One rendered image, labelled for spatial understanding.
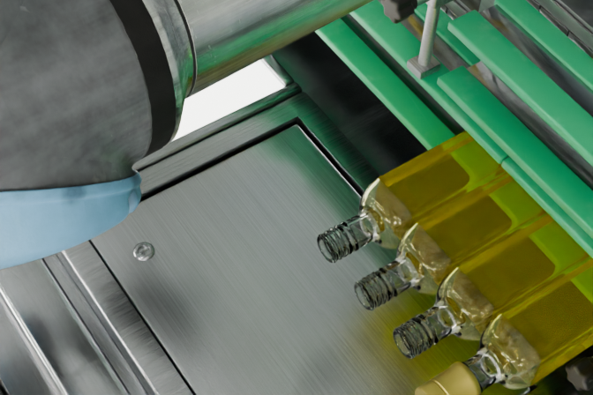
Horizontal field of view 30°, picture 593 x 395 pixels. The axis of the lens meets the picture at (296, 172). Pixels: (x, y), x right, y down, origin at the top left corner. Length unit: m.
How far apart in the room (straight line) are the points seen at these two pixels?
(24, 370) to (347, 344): 0.32
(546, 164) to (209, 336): 0.37
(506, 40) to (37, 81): 0.63
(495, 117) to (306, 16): 0.52
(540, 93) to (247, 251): 0.36
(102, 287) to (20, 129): 0.70
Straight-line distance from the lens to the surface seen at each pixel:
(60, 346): 1.12
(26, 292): 1.16
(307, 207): 1.19
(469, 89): 1.07
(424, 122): 1.16
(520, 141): 1.03
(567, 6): 1.03
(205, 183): 1.21
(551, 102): 0.97
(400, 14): 0.99
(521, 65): 0.99
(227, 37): 0.51
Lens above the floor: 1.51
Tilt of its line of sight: 22 degrees down
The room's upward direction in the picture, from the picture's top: 117 degrees counter-clockwise
